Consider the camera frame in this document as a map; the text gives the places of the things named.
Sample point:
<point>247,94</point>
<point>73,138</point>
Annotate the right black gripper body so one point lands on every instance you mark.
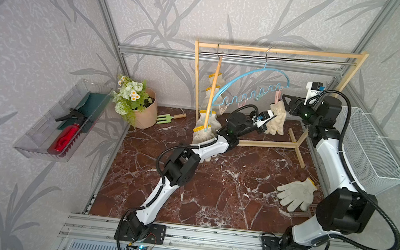
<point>308,114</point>

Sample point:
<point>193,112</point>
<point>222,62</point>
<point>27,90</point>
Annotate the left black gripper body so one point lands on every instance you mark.
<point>248,128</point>

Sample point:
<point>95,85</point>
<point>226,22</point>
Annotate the blue clip hanger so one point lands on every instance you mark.
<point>262,81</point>

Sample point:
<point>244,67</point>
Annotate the white glove red spot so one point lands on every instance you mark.
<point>216,101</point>

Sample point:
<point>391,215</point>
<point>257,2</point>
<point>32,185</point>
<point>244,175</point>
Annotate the orange clip hanger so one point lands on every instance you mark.
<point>213,86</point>

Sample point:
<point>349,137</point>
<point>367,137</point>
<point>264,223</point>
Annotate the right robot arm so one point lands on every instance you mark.
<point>348,208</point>

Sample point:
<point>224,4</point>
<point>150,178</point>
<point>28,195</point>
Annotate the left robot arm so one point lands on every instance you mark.
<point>177,166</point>

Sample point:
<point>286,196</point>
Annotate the wooden clothes rack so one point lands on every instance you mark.
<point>355,62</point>

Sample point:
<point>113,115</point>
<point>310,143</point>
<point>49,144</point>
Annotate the green garden fork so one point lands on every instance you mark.
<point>167,118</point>

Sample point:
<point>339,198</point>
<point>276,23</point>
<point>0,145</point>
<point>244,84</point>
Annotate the potted white flower plant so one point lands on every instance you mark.
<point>135,102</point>

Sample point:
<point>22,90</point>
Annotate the green trowel scoop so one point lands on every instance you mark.
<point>87,111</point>

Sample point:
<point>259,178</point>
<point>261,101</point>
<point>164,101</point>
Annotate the red spray bottle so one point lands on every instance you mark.
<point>69,134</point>

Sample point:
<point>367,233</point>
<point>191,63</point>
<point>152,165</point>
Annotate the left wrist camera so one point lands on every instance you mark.
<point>261,120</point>

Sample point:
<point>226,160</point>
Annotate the white wire basket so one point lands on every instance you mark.
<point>368,155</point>

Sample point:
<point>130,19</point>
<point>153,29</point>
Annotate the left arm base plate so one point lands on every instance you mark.
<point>153,234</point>

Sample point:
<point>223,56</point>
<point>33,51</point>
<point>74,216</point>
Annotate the clear plastic wall bin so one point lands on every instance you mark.
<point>35,142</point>

